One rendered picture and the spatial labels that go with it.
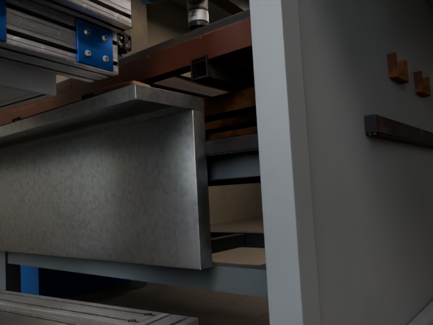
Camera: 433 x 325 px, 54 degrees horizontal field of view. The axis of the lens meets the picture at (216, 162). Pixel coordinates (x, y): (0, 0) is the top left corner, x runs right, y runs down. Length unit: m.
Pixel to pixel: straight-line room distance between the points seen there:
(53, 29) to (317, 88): 0.49
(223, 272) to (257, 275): 0.09
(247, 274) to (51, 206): 0.68
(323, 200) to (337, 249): 0.08
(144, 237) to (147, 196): 0.10
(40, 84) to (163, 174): 0.32
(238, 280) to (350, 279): 0.39
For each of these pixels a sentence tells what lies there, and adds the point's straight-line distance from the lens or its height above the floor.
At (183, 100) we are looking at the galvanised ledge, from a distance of 0.92.
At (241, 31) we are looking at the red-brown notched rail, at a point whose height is 0.80.
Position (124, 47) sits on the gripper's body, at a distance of 1.50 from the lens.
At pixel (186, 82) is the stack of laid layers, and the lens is 1.48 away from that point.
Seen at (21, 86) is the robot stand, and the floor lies 0.68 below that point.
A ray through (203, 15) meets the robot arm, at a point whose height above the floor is 1.10.
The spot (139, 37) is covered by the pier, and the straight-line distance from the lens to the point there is 5.20.
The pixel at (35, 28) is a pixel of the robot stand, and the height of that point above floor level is 0.77.
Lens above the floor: 0.46
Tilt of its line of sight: 4 degrees up
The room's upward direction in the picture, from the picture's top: 3 degrees counter-clockwise
